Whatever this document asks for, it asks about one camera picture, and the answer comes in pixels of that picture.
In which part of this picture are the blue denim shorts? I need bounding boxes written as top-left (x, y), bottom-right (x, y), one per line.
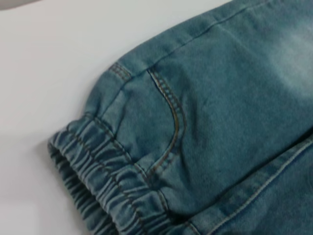
top-left (47, 0), bottom-right (313, 235)

